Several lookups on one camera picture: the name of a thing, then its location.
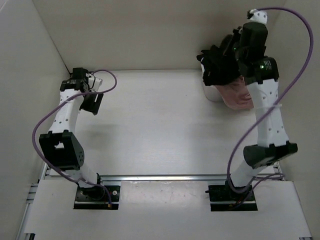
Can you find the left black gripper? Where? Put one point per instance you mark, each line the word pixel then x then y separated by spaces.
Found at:
pixel 93 107

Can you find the black trousers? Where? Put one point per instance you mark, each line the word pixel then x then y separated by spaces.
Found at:
pixel 219 69

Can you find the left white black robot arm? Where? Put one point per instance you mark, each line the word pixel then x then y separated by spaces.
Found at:
pixel 59 145

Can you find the pink garment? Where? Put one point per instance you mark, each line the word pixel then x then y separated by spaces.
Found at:
pixel 236 95

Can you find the white front cover board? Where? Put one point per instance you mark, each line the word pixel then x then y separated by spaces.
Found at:
pixel 162 207

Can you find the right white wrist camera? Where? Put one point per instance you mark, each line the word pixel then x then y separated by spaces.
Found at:
pixel 258 16

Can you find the white laundry basket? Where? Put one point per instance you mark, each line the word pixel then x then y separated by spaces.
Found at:
pixel 210 92

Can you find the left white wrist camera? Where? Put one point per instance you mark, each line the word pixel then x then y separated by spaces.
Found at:
pixel 94 83

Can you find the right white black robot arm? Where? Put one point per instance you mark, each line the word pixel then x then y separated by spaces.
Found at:
pixel 261 76

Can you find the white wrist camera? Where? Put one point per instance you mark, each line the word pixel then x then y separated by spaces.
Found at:
pixel 94 83
pixel 258 16

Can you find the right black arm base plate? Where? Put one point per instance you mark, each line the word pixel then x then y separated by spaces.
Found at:
pixel 223 199

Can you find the aluminium rail frame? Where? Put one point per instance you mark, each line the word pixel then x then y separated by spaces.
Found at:
pixel 155 178

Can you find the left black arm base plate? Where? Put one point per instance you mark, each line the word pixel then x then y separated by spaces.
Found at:
pixel 96 198

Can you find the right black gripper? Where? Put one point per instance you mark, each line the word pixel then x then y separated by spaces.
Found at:
pixel 236 36

